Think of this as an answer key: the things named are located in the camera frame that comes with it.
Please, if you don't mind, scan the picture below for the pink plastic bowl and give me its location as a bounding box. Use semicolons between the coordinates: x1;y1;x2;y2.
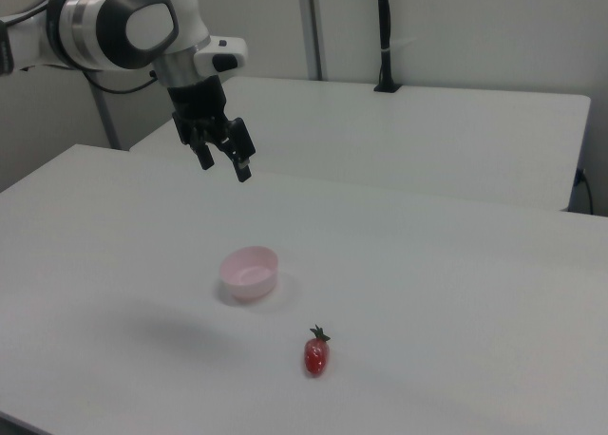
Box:
218;245;280;305

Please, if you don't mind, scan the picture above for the red strawberry with green leaves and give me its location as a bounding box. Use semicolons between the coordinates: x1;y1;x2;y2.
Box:
303;323;333;377

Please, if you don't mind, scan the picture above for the black camera stand pole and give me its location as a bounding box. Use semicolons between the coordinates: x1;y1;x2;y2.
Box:
372;0;403;95

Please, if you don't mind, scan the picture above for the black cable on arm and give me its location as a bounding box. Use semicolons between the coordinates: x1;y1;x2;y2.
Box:
82;67;161;96

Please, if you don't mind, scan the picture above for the grey partition post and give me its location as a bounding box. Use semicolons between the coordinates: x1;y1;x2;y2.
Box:
297;0;330;81
90;71;121;150

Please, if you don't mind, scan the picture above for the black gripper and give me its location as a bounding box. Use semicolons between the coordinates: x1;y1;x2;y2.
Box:
166;76;258;184

